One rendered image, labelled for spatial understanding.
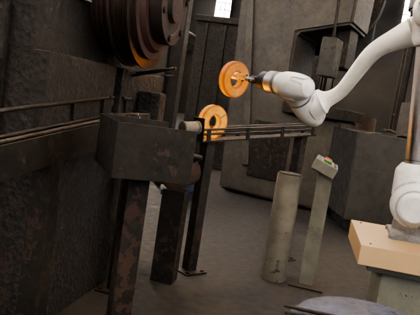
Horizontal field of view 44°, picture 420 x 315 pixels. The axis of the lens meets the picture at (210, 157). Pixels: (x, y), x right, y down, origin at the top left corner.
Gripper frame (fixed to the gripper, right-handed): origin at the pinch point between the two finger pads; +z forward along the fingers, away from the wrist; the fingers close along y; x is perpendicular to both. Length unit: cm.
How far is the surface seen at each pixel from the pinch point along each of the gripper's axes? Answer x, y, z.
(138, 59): -1, -55, -8
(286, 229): -65, 31, -21
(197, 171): -43.7, -10.2, 1.1
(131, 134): -19, -88, -60
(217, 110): -16.9, 0.2, 7.5
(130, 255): -55, -77, -53
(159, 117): -22.5, -31.2, 6.9
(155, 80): -8.5, -22.8, 26.2
